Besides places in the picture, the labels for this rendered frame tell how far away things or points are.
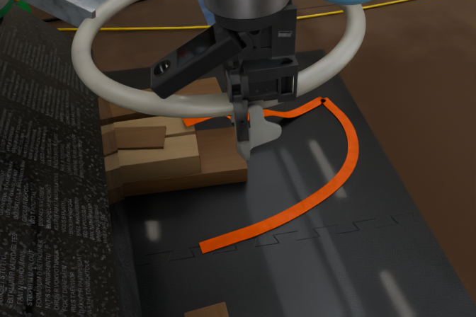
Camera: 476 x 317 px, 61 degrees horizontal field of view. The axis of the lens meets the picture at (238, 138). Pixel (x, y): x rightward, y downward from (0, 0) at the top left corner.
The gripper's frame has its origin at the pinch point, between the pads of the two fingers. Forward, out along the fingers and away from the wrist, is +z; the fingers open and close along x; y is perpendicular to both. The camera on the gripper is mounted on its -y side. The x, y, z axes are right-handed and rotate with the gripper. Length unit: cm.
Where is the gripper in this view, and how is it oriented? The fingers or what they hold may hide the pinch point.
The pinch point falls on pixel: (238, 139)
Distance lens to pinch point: 56.5
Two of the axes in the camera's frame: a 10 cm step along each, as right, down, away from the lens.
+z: 0.6, 7.0, 7.1
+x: -1.4, -7.0, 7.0
